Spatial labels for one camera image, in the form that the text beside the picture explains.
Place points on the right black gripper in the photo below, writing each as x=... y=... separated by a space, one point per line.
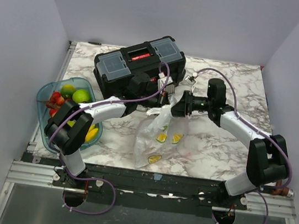
x=182 y=107

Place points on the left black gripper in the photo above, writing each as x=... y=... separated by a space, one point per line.
x=162 y=99

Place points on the white plastic bag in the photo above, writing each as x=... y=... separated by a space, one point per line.
x=159 y=135

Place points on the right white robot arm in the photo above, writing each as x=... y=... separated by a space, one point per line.
x=267 y=154

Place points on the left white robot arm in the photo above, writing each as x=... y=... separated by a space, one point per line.
x=68 y=128

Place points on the yellow fake banana bunch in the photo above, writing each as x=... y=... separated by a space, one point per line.
x=92 y=133

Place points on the yellow green fake apple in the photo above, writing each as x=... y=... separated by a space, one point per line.
x=67 y=91

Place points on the black plastic toolbox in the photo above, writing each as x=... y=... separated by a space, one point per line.
x=113 y=70

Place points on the teal plastic fruit bowl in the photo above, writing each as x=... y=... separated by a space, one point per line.
x=45 y=93

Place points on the brown pipe fitting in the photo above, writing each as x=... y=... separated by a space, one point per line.
x=283 y=192

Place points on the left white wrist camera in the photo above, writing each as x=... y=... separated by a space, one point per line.
x=165 y=84

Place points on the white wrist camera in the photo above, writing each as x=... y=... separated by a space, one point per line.
x=165 y=84
x=191 y=79

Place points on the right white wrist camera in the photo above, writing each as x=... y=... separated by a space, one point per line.
x=191 y=79

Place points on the black metal base rail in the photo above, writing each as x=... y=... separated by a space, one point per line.
x=149 y=191

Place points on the aluminium frame profile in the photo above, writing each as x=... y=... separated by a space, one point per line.
x=37 y=166

